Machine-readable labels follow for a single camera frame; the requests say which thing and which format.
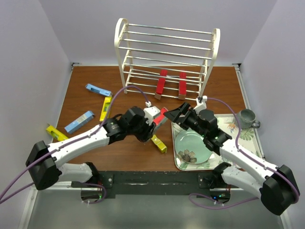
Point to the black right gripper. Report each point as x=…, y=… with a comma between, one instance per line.
x=185, y=109

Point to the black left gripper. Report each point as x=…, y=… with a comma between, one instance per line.
x=147, y=132

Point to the red toothpaste box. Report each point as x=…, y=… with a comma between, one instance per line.
x=161, y=118
x=160, y=84
x=182, y=86

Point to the yellow toothpaste box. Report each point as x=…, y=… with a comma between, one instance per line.
x=105, y=108
x=159, y=144

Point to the yellow toothpaste box edge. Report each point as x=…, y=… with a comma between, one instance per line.
x=56, y=134

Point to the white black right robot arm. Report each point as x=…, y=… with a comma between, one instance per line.
x=275, y=186

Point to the cream metal-rod shelf rack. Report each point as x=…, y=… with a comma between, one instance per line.
x=142, y=51

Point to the green ceramic plate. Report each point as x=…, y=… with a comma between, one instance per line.
x=190, y=148

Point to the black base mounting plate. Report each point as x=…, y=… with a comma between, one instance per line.
x=162, y=183

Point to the blue silver toothpaste box left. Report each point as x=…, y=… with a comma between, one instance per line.
x=79, y=122

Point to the light blue toothpaste box far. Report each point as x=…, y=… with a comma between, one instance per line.
x=98, y=90

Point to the grey ceramic mug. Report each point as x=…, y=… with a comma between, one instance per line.
x=247, y=119

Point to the leaf-pattern serving tray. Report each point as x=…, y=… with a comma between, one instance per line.
x=247, y=141

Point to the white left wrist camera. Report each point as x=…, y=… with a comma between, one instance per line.
x=151, y=112

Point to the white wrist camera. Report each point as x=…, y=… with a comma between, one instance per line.
x=200, y=103
x=151, y=112

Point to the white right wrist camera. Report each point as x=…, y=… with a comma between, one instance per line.
x=200, y=103

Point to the aluminium frame rail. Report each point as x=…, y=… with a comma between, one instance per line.
x=149, y=200

